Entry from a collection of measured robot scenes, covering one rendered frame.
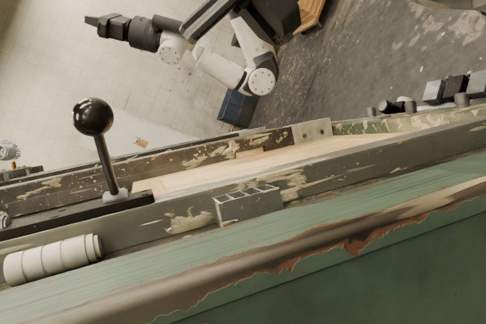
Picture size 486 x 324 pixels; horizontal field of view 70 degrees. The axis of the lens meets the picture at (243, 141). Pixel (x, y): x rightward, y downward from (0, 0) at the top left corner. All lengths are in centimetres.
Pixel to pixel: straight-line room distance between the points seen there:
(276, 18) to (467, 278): 23
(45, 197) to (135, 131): 378
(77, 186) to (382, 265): 78
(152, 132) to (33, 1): 292
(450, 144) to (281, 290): 45
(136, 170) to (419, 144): 62
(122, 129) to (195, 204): 427
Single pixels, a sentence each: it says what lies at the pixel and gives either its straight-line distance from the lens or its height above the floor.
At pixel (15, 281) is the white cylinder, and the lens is 39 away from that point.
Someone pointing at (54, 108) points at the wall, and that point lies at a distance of 621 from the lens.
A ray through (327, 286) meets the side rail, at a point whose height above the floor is 129.
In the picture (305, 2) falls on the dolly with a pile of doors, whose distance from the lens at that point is 404.
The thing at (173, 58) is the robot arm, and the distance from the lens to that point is 98.
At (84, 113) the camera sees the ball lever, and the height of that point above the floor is 144.
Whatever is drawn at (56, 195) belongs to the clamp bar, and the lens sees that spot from 90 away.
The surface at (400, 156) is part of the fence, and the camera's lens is 52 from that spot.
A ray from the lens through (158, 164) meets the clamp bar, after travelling 88.
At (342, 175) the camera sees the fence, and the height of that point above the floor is 114.
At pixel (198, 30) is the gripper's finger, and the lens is 30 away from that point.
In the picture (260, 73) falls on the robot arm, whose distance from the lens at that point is 99.
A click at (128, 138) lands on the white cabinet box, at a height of 153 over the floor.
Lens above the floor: 139
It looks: 16 degrees down
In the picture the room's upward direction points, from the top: 69 degrees counter-clockwise
